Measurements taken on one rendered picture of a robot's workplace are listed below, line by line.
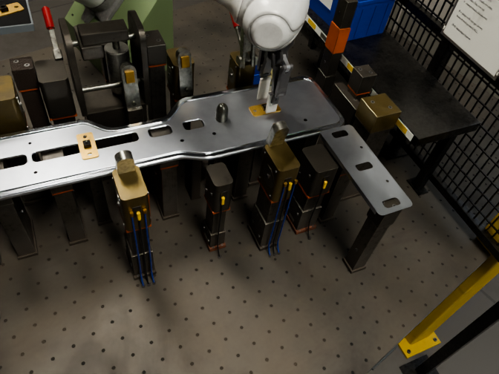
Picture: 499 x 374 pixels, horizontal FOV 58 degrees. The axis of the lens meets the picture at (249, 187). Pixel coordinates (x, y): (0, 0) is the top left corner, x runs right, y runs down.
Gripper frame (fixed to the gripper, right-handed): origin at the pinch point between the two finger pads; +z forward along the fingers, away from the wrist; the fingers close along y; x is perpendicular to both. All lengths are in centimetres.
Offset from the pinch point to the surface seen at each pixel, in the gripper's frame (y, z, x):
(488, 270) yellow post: 53, 39, 58
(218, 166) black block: 14.7, 5.6, -19.2
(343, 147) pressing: 19.2, 4.5, 13.5
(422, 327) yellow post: 52, 88, 58
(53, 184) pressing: 9, 5, -56
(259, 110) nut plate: 0.5, 4.3, -2.0
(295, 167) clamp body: 24.8, 0.0, -4.6
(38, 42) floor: -200, 106, -53
